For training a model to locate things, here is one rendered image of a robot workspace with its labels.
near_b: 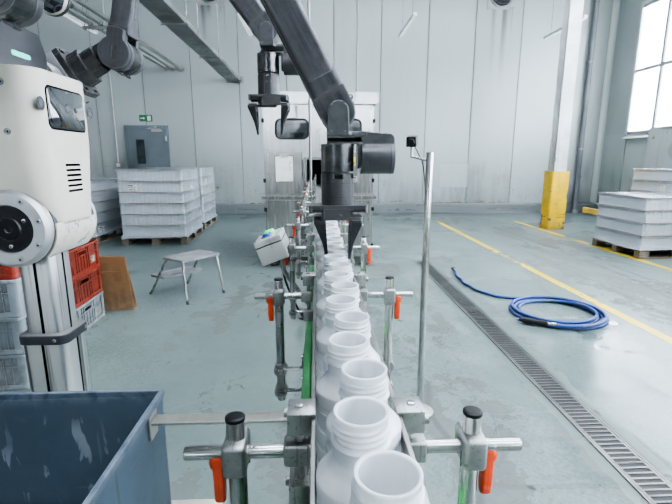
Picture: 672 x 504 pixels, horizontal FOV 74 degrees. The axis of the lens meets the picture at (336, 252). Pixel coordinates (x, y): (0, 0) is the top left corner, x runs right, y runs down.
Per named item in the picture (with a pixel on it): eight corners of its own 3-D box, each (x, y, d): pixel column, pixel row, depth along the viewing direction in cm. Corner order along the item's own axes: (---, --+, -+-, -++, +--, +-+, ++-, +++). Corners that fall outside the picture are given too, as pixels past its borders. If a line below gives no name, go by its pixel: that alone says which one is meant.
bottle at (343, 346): (306, 509, 42) (303, 345, 39) (331, 469, 47) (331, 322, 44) (366, 529, 40) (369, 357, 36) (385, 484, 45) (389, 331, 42)
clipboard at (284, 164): (294, 182, 538) (293, 154, 531) (274, 182, 537) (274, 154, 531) (294, 181, 541) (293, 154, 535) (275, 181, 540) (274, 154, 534)
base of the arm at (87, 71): (49, 49, 109) (79, 94, 111) (77, 31, 108) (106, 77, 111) (69, 57, 117) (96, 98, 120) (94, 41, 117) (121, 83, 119)
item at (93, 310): (73, 342, 327) (69, 314, 323) (14, 345, 323) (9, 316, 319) (107, 314, 387) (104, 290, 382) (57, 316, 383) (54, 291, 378)
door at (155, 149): (173, 215, 1078) (166, 125, 1035) (131, 215, 1074) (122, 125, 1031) (174, 214, 1088) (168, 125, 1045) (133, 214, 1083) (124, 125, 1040)
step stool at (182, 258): (187, 283, 484) (184, 246, 475) (226, 292, 450) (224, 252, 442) (148, 294, 446) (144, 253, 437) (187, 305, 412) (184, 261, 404)
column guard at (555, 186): (566, 229, 859) (572, 171, 837) (546, 229, 858) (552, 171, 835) (555, 226, 898) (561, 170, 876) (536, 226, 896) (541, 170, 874)
